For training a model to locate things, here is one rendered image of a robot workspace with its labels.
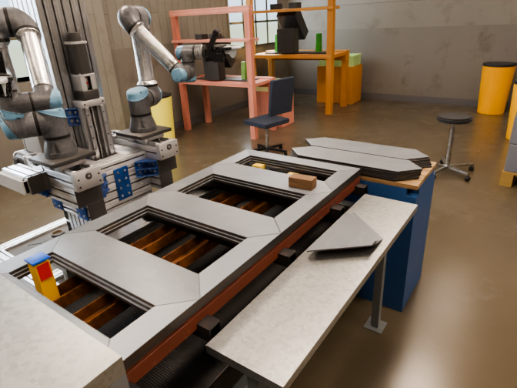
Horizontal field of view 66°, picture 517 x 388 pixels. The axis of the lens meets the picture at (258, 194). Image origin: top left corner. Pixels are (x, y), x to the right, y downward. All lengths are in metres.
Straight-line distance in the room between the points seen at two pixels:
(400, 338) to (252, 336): 1.28
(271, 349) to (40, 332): 0.59
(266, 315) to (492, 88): 6.37
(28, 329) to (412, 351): 1.83
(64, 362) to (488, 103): 7.00
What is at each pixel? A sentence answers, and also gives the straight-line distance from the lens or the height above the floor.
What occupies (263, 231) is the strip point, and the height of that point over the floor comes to 0.85.
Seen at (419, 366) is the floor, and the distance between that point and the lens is 2.25.
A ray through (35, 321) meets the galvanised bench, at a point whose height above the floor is 1.05.
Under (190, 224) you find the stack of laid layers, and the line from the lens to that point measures 1.66.
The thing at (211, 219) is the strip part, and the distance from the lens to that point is 1.63.
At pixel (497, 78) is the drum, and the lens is 7.24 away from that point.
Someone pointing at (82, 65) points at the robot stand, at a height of 1.42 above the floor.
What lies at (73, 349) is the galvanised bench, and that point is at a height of 1.05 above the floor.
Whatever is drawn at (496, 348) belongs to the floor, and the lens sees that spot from 2.47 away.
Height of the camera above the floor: 1.60
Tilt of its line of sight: 24 degrees down
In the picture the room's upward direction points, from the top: 3 degrees counter-clockwise
